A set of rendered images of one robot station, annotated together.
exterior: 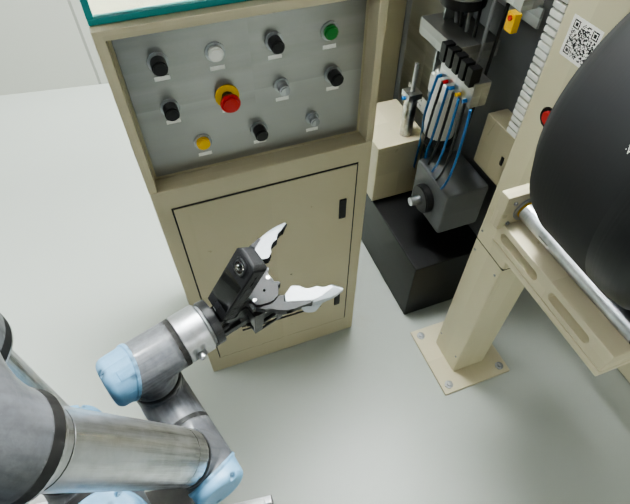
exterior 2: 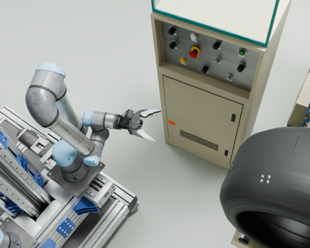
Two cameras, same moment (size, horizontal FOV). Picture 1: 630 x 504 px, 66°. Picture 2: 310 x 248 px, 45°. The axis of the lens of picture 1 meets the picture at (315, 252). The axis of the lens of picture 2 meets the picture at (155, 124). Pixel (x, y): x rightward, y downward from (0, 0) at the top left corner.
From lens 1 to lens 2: 1.07 m
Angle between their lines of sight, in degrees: 32
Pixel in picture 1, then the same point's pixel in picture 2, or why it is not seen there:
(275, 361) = (190, 158)
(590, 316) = not seen: hidden behind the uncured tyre
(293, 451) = (164, 194)
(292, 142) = (219, 79)
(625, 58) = (253, 139)
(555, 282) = not seen: hidden behind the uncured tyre
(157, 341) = (99, 116)
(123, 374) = (87, 118)
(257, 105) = (207, 59)
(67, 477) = (52, 129)
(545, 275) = not seen: hidden behind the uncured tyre
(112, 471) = (62, 135)
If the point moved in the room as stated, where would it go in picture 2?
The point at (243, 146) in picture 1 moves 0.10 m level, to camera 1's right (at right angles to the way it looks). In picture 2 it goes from (199, 69) to (212, 80)
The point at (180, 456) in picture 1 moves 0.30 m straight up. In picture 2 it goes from (81, 145) to (61, 108)
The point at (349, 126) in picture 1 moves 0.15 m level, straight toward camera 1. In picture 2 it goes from (247, 88) to (225, 104)
